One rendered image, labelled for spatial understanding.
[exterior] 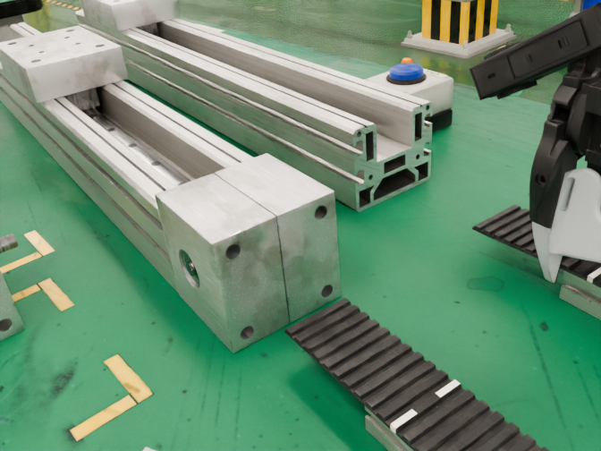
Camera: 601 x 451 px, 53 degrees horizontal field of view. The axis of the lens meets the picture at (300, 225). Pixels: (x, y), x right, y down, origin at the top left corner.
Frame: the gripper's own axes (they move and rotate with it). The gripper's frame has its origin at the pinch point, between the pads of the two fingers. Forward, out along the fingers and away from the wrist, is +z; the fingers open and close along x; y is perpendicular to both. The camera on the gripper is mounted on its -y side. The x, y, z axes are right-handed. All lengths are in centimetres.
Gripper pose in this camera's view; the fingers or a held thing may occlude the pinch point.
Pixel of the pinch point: (568, 247)
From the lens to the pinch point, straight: 49.8
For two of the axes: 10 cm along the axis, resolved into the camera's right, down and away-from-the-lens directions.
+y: 5.8, 3.9, -7.2
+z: 0.9, 8.5, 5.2
